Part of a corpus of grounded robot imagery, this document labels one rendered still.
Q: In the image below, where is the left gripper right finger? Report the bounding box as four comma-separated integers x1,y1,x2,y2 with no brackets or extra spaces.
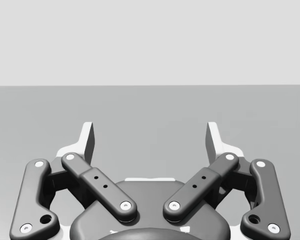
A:
162,121,292,240

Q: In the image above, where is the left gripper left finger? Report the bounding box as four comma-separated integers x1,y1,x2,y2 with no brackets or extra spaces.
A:
9,121,139,240

